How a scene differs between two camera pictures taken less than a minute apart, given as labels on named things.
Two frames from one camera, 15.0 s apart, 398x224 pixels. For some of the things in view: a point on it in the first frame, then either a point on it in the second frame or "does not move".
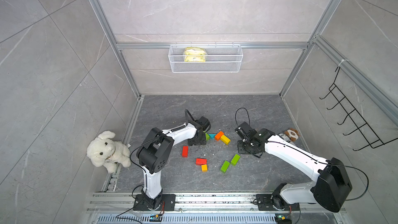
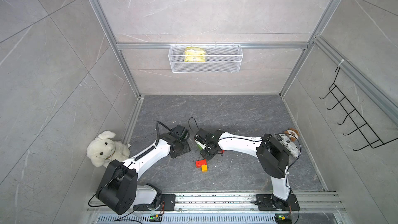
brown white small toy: [293, 134] does not move
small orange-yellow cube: [204, 168] does not move
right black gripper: [240, 151] → [205, 156]
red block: [200, 161] does not move
